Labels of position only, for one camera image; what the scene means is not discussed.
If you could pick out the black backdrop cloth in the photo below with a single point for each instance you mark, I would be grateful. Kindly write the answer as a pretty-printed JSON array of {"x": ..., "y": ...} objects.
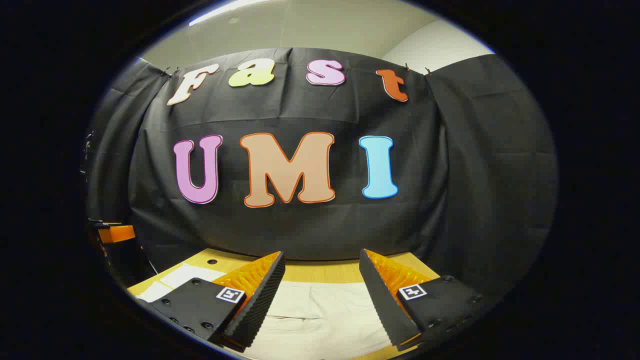
[{"x": 310, "y": 225}]

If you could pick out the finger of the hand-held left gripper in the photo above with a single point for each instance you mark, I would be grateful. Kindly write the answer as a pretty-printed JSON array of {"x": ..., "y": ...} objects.
[{"x": 116, "y": 234}]

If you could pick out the white jeans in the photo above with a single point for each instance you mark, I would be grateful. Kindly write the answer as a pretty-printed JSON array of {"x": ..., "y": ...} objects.
[{"x": 320, "y": 320}]

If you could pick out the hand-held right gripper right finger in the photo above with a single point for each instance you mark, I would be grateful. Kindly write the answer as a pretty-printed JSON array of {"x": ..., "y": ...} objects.
[{"x": 382, "y": 300}]

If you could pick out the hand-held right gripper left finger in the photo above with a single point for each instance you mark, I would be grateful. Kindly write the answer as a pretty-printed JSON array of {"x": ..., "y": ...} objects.
[{"x": 260, "y": 300}]

